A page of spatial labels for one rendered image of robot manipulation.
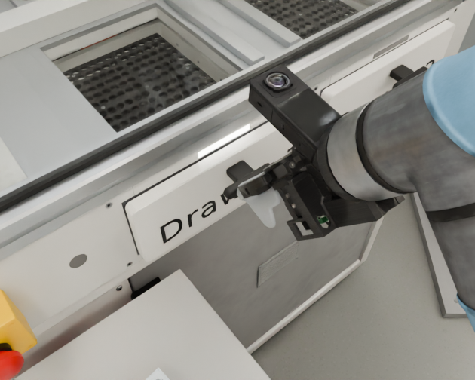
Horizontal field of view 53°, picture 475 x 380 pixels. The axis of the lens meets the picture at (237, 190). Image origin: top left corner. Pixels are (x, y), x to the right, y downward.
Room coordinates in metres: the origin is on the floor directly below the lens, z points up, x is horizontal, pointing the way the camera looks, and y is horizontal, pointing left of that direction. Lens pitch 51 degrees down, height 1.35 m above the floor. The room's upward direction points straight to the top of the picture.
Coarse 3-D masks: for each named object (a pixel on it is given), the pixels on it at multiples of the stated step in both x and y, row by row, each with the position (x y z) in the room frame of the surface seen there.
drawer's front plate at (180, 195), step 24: (240, 144) 0.41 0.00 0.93; (264, 144) 0.43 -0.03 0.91; (288, 144) 0.46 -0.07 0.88; (192, 168) 0.37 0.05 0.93; (216, 168) 0.38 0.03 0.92; (168, 192) 0.34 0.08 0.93; (192, 192) 0.36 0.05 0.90; (216, 192) 0.38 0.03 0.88; (144, 216) 0.32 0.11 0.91; (168, 216) 0.33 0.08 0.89; (192, 216) 0.36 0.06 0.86; (216, 216) 0.38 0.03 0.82; (144, 240) 0.31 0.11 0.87
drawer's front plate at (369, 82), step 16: (432, 32) 0.66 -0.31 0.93; (448, 32) 0.67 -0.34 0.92; (400, 48) 0.62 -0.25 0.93; (416, 48) 0.62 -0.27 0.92; (432, 48) 0.65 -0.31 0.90; (368, 64) 0.58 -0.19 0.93; (384, 64) 0.58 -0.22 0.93; (400, 64) 0.60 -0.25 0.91; (416, 64) 0.63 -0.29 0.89; (352, 80) 0.54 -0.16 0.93; (368, 80) 0.56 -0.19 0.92; (384, 80) 0.58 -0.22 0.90; (336, 96) 0.51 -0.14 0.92; (352, 96) 0.54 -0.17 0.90; (368, 96) 0.56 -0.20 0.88
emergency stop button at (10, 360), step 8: (0, 352) 0.17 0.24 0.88; (8, 352) 0.17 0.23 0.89; (16, 352) 0.17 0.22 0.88; (0, 360) 0.16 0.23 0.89; (8, 360) 0.16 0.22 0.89; (16, 360) 0.16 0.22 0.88; (0, 368) 0.15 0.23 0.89; (8, 368) 0.15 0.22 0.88; (16, 368) 0.16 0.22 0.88; (0, 376) 0.15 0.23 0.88; (8, 376) 0.15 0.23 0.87
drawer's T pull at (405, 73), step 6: (402, 66) 0.60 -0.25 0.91; (396, 72) 0.58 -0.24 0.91; (402, 72) 0.58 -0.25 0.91; (408, 72) 0.58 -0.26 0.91; (414, 72) 0.58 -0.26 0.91; (420, 72) 0.58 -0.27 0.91; (396, 78) 0.58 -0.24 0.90; (402, 78) 0.57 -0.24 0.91; (408, 78) 0.57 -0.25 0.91; (396, 84) 0.55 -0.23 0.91
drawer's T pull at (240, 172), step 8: (232, 168) 0.39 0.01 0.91; (240, 168) 0.39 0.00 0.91; (248, 168) 0.39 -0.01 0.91; (264, 168) 0.39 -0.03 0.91; (232, 176) 0.38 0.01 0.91; (240, 176) 0.38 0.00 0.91; (248, 176) 0.38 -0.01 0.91; (232, 184) 0.36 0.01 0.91; (224, 192) 0.35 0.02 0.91; (232, 192) 0.35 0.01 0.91
